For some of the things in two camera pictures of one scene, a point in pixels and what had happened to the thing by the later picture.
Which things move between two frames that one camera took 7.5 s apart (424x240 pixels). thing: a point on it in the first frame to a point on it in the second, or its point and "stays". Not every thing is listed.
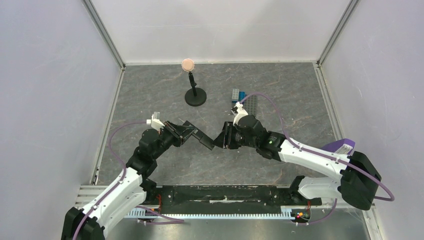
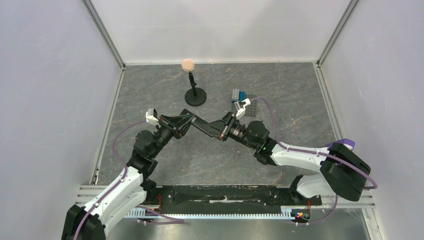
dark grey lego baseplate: [250, 104] stays
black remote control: [206, 141] to [197, 122]
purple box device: [344, 146] stays
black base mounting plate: [228, 199] stays
